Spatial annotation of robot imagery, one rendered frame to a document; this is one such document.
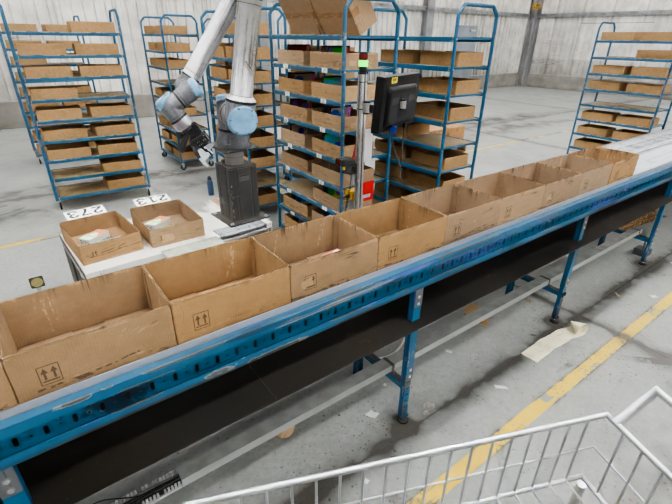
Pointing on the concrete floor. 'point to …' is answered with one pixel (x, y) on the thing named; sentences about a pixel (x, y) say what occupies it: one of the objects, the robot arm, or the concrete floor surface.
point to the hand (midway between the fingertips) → (209, 161)
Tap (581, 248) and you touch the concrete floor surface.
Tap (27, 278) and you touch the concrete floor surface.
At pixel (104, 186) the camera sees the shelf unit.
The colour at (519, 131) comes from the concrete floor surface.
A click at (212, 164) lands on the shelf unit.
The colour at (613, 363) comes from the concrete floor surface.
